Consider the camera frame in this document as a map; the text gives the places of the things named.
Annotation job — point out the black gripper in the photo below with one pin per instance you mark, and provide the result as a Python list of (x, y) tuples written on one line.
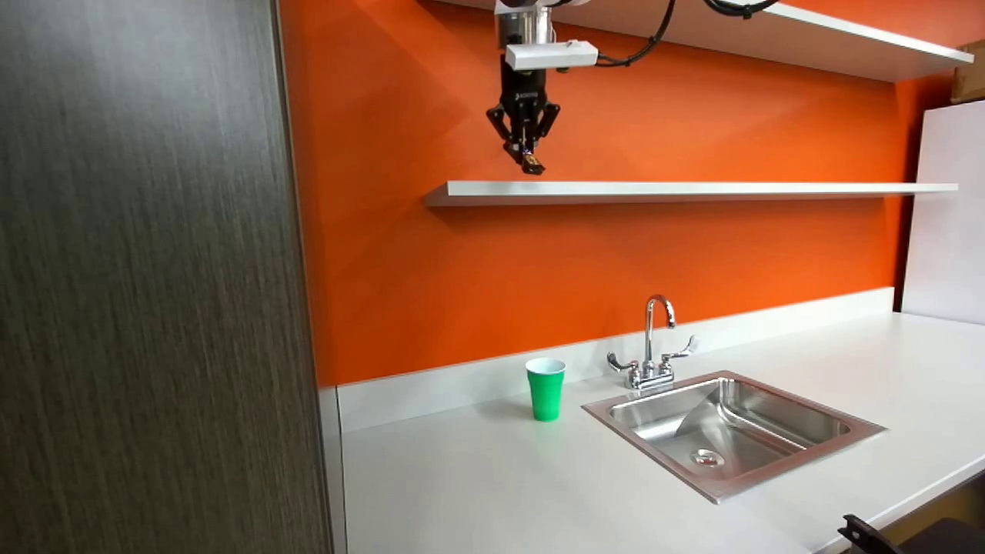
[(525, 112)]

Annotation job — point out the Snickers chocolate bar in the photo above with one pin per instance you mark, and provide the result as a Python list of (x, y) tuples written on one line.
[(530, 164)]

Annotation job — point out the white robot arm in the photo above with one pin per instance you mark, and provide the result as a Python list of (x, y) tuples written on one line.
[(520, 22)]

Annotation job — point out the green plastic cup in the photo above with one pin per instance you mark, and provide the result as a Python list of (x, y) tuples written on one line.
[(546, 390)]

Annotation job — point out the chrome sink faucet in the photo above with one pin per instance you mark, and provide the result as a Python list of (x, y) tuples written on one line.
[(657, 366)]

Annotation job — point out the stainless steel sink basin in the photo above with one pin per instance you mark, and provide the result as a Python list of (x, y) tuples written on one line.
[(728, 431)]

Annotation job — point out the white refrigerator side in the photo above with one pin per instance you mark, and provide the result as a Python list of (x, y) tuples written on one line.
[(947, 248)]

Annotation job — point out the dark wood cabinet panel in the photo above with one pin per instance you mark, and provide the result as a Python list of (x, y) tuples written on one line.
[(154, 366)]

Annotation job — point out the black object at counter edge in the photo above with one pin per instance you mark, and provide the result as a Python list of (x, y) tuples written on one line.
[(865, 537)]

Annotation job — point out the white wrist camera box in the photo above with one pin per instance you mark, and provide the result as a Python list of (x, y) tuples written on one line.
[(543, 55)]

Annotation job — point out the white bottom wall shelf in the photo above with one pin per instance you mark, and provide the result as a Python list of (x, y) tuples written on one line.
[(469, 192)]

